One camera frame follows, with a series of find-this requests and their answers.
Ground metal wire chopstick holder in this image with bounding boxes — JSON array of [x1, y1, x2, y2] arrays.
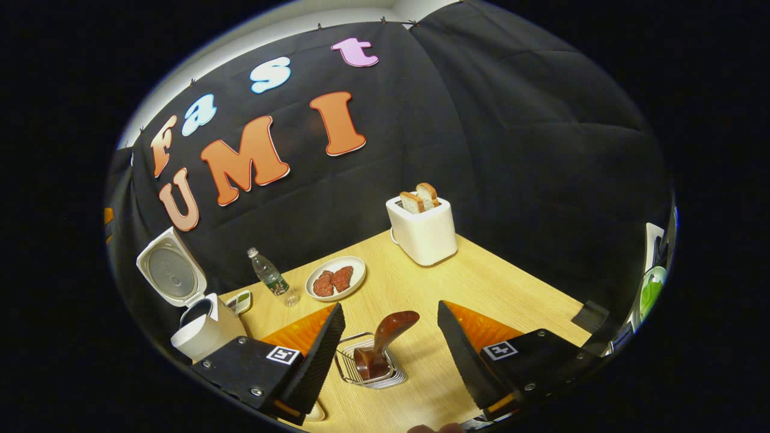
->
[[334, 331, 408, 390]]

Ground white toaster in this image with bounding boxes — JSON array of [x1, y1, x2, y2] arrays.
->
[[386, 195, 458, 267]]

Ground black block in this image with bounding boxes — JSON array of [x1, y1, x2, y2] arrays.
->
[[571, 299, 611, 331]]

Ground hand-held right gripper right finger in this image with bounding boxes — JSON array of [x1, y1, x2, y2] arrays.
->
[[437, 300, 602, 422]]

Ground white plate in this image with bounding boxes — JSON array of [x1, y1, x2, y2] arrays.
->
[[306, 256, 367, 302]]

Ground black backdrop cloth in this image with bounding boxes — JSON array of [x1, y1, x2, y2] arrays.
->
[[105, 0, 673, 361]]

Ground clear plastic water bottle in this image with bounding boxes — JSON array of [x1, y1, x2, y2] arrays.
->
[[246, 247, 300, 308]]

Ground small white dish with greens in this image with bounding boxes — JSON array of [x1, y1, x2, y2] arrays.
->
[[226, 290, 253, 315]]

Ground white rice cooker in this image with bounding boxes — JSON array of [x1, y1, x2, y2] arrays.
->
[[136, 227, 248, 363]]

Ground row of black cloth clips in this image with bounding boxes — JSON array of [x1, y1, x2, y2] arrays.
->
[[129, 17, 419, 151]]

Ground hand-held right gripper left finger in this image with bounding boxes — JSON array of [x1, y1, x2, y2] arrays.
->
[[191, 302, 347, 426]]

